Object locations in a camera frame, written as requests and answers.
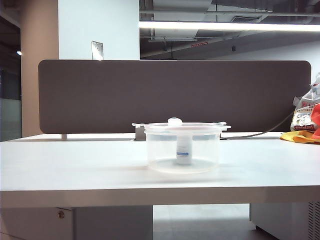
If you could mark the round clear plastic box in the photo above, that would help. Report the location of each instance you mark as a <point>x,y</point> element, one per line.
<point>160,155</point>

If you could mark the small white medicine bottle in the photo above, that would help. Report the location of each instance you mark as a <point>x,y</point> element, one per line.
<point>183,152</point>

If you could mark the round clear lid with clips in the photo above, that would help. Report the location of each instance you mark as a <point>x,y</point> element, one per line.
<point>200,127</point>

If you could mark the round drawer lock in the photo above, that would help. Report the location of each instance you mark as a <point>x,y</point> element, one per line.
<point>60,214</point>

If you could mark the small round lamp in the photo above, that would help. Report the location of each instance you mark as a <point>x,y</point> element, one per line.
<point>19,52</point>

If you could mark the brown fabric desk partition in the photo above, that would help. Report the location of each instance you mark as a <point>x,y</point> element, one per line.
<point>125,95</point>

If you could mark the red ceiling sign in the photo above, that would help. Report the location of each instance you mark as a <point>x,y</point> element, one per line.
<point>199,44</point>

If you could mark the small black ceiling fixture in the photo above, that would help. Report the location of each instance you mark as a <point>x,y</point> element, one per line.
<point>233,48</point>

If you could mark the long ceiling light strip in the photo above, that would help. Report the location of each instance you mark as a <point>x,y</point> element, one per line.
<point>225,26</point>

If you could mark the ceiling air vent grille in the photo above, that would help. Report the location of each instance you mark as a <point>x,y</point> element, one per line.
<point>246,18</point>

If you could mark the yellow cloth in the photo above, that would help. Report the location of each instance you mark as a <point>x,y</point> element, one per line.
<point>292,136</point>

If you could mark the printed clear plastic bag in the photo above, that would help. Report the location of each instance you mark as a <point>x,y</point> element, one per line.
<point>303,110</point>

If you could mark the red orange cloth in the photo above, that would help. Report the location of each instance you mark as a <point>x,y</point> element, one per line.
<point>317,117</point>

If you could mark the white vented cabinet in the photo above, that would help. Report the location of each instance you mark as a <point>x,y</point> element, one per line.
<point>282,220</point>

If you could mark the metal wall plate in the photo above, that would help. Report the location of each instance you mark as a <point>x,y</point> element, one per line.
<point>97,50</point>

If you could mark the white partition bracket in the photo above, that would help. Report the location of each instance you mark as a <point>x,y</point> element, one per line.
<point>64,136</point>

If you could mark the white drawer pedestal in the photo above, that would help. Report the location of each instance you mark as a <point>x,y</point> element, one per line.
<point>105,222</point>

